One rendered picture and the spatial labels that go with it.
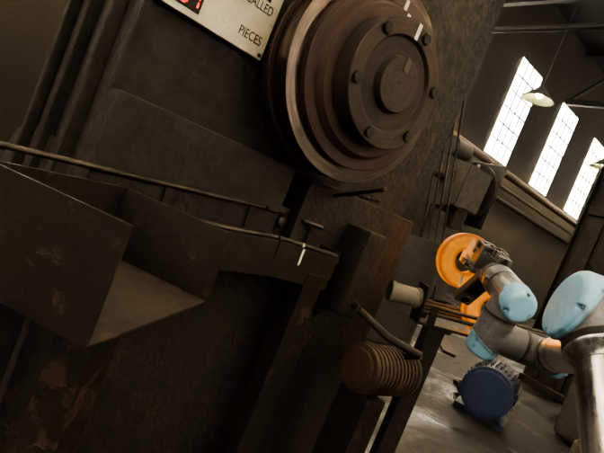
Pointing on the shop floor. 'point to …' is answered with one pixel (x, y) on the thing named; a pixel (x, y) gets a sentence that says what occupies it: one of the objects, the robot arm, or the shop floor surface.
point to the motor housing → (365, 395)
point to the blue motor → (489, 393)
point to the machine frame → (96, 13)
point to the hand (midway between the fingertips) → (466, 254)
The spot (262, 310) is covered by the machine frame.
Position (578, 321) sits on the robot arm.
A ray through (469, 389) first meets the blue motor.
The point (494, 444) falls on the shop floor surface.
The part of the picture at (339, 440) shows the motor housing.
